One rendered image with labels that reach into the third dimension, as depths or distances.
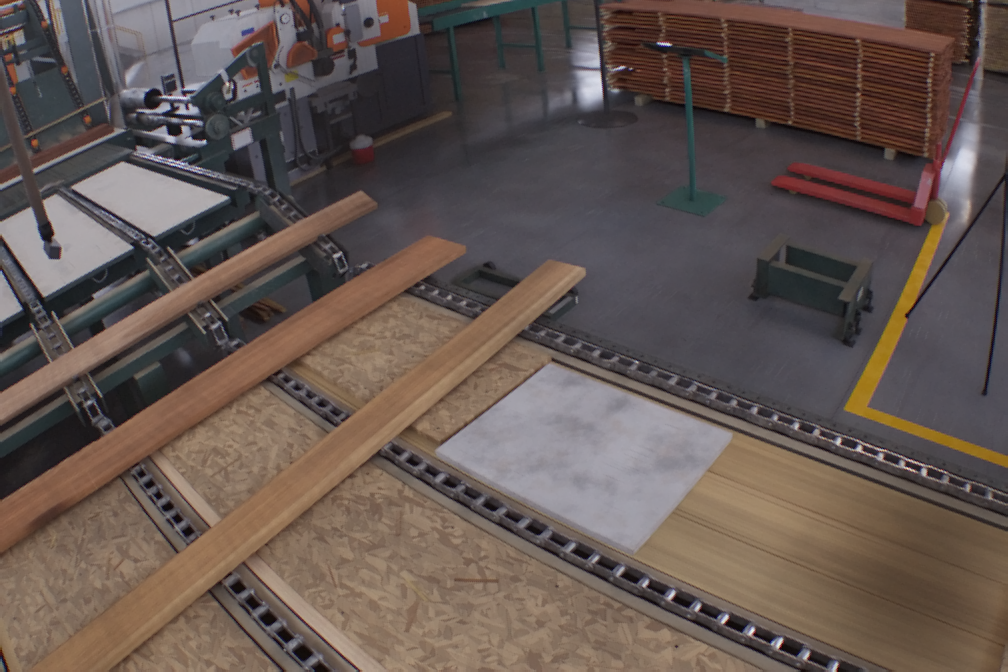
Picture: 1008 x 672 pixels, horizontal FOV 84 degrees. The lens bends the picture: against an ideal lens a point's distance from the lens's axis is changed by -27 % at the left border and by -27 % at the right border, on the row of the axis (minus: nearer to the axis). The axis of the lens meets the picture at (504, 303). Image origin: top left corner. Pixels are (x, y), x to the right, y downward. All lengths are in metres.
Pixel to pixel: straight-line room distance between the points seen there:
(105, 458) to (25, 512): 0.33
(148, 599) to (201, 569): 0.16
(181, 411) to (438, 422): 0.82
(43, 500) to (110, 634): 0.63
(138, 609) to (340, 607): 0.50
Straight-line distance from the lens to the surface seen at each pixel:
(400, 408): 1.99
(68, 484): 2.23
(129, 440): 2.26
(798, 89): 6.84
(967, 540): 1.79
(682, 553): 1.62
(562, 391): 2.04
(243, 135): 5.22
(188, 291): 2.85
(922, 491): 1.86
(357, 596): 1.61
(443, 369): 2.11
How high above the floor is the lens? 2.07
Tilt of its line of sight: 30 degrees down
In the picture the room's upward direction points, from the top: 7 degrees counter-clockwise
